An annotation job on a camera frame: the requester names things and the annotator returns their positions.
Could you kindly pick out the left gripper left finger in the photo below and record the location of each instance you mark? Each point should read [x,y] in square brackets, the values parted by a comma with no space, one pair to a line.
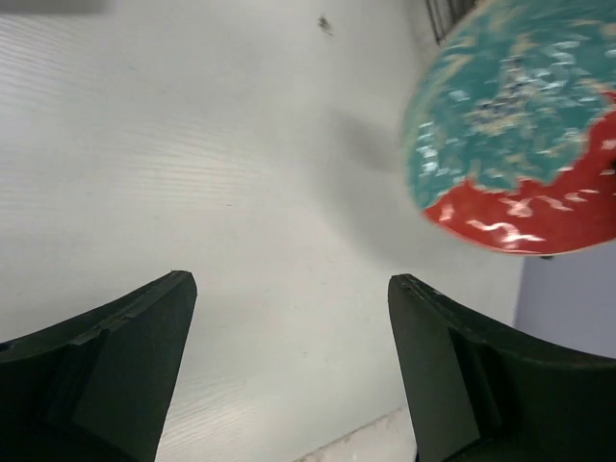
[97,387]

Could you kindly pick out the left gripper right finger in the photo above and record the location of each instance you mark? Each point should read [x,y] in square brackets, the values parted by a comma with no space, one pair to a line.
[480,390]

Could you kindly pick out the round red teal plate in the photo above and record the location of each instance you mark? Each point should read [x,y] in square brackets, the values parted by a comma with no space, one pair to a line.
[510,136]

